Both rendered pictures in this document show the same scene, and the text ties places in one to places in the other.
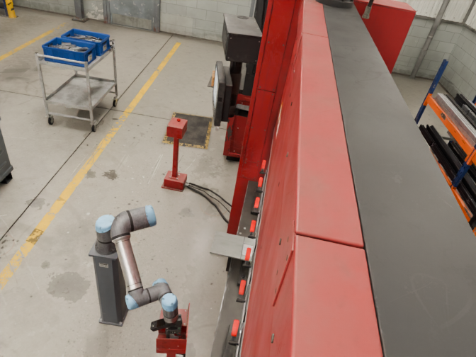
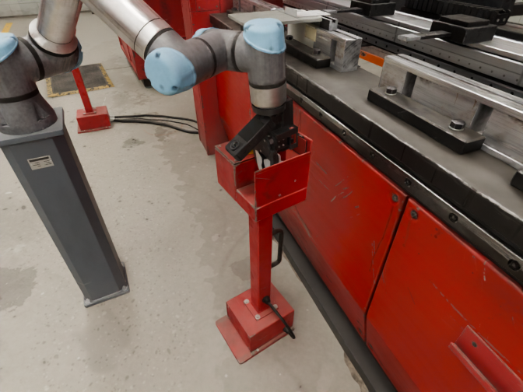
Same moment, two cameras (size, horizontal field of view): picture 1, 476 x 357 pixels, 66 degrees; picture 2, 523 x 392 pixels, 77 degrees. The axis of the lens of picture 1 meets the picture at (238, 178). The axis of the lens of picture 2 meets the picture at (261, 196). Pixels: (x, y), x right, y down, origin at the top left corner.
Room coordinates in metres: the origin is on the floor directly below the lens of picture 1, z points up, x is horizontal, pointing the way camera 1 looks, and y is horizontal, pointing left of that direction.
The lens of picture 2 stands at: (0.44, 0.50, 1.21)
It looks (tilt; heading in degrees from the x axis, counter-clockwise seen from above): 38 degrees down; 335
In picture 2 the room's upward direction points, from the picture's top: straight up
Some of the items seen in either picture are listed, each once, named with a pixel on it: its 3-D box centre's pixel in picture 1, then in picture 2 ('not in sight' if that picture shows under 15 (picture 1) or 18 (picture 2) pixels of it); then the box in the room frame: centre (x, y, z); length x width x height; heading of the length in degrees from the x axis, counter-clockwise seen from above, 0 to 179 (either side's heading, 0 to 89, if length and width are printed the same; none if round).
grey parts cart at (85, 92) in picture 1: (81, 81); not in sight; (4.39, 2.26, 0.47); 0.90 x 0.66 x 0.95; 1
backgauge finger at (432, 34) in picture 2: not in sight; (441, 29); (1.12, -0.35, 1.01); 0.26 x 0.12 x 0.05; 87
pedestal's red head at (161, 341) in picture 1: (173, 327); (260, 163); (1.09, 0.20, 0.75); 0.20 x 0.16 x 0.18; 9
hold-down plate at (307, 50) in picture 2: (245, 265); (301, 50); (1.49, -0.14, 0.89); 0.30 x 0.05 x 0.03; 177
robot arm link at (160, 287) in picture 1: (159, 291); (216, 51); (1.11, 0.29, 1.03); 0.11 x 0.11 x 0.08; 36
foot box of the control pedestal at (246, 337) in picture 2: not in sight; (254, 317); (1.09, 0.23, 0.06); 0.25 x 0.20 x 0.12; 99
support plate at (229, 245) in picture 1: (234, 246); (274, 17); (1.53, -0.05, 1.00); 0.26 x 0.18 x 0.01; 87
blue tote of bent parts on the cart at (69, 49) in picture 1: (70, 52); not in sight; (4.22, 2.27, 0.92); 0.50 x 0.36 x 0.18; 91
